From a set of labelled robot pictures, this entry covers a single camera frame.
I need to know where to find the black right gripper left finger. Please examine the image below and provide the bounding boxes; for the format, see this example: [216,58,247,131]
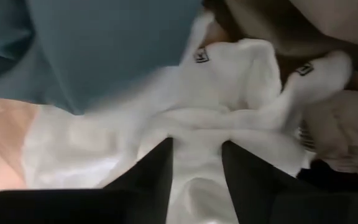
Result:
[103,138,174,224]

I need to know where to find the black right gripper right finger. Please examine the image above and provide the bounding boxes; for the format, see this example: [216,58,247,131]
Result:
[221,140,310,224]

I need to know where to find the white garment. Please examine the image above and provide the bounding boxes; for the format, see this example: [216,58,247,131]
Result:
[20,67,316,224]

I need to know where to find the teal trousers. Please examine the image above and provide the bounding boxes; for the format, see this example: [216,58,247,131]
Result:
[0,0,203,116]

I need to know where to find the white sock with logo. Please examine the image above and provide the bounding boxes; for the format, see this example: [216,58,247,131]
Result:
[178,12,281,111]
[280,50,354,133]

